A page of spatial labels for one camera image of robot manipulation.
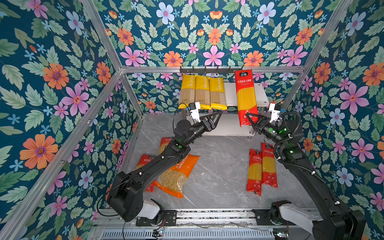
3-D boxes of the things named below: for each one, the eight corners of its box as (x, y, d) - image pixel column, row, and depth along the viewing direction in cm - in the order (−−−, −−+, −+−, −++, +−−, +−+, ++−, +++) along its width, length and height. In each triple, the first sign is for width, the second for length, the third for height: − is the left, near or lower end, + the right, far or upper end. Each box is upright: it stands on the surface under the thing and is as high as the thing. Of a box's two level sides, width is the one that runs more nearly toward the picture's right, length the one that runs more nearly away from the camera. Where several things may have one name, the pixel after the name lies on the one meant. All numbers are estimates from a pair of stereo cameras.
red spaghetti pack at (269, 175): (262, 184, 86) (263, 182, 84) (261, 145, 103) (262, 142, 101) (276, 187, 85) (278, 185, 83) (272, 147, 102) (274, 144, 100)
